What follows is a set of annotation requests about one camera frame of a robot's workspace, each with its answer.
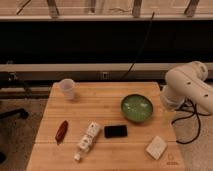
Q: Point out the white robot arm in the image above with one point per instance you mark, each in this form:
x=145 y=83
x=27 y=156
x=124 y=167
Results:
x=187 y=82

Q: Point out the white sponge block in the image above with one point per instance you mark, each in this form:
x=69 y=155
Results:
x=156 y=147

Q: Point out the green ceramic bowl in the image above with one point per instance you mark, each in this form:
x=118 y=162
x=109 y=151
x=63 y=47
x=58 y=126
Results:
x=136 y=108

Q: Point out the black smartphone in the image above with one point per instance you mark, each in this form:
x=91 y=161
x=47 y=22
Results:
x=115 y=131

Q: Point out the clear plastic measuring cup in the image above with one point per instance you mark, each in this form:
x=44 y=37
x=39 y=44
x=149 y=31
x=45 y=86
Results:
x=67 y=88

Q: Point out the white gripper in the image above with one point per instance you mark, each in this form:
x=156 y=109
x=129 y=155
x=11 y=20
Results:
x=170 y=99

